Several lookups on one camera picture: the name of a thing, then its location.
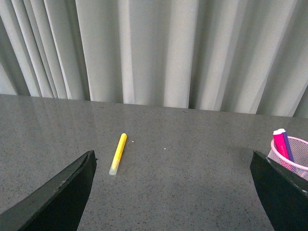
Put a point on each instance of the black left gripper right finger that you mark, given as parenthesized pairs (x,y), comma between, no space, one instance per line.
(283,194)

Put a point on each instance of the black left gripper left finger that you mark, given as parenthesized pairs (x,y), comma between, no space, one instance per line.
(58,205)

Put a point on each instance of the pink highlighter pen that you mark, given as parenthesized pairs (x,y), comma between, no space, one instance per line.
(280,142)

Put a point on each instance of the purple highlighter pen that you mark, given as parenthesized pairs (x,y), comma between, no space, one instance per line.
(287,144)

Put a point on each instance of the pink mesh pen cup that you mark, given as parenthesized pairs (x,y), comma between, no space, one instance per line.
(299,149)

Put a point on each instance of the yellow highlighter pen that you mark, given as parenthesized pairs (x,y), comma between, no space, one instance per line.
(118,154)

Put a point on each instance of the grey pleated curtain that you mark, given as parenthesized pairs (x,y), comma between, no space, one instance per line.
(244,56)

